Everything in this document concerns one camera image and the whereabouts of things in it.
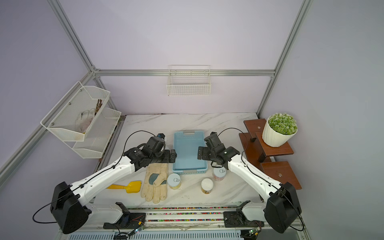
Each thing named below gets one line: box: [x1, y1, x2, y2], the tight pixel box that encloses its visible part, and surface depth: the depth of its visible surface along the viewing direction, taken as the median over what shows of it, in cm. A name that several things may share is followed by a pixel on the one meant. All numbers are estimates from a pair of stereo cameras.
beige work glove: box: [141, 163, 168, 204], surface depth 86 cm
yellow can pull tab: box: [167, 173, 181, 190], surface depth 84 cm
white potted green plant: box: [262, 112, 298, 148], surface depth 69 cm
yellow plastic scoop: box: [107, 181, 142, 194], surface depth 86 cm
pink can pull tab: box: [213, 166, 227, 182], surface depth 86 cm
